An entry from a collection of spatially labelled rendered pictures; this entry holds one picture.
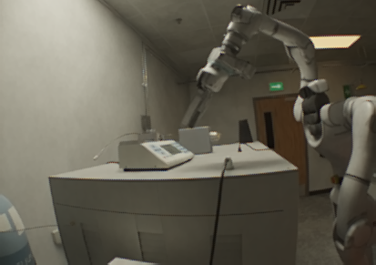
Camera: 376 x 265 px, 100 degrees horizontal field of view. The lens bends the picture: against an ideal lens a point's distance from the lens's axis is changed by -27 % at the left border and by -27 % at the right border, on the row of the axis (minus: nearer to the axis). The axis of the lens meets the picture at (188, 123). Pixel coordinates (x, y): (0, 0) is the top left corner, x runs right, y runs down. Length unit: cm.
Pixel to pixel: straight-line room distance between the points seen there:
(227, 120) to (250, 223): 402
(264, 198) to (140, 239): 32
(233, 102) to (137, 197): 405
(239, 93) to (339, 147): 385
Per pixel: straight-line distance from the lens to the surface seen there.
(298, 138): 459
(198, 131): 98
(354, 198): 57
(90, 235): 67
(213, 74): 58
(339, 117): 69
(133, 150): 64
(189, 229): 50
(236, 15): 66
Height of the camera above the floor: 153
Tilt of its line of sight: 3 degrees up
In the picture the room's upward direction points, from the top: 5 degrees counter-clockwise
